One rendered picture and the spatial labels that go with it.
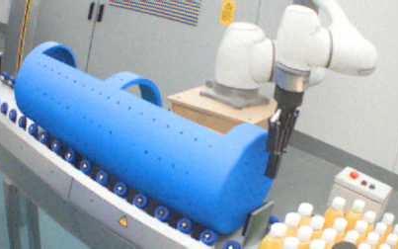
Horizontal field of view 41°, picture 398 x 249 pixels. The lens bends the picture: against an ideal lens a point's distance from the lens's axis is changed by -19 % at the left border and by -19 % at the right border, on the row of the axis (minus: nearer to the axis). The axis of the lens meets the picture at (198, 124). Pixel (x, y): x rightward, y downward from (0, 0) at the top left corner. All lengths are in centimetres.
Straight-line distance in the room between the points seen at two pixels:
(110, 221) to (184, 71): 175
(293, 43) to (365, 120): 297
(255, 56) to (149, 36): 146
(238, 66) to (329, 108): 238
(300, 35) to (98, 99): 61
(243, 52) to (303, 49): 72
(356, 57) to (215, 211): 52
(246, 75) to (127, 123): 62
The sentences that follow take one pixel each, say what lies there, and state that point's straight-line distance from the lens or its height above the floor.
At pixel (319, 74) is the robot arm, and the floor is 123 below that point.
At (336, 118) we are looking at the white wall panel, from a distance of 444.
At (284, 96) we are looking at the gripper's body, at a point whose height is 135.
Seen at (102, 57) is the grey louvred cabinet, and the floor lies 66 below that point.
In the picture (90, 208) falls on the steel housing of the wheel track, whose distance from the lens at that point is 183.
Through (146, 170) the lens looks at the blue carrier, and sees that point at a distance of 159.
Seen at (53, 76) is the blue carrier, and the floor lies 119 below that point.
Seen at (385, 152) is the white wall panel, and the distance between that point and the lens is 436.
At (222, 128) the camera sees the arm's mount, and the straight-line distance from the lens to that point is 206.
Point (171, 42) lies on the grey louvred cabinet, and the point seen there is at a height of 88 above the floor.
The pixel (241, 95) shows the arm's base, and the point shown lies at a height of 110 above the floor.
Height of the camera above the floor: 182
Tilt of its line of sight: 23 degrees down
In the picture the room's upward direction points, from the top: 10 degrees clockwise
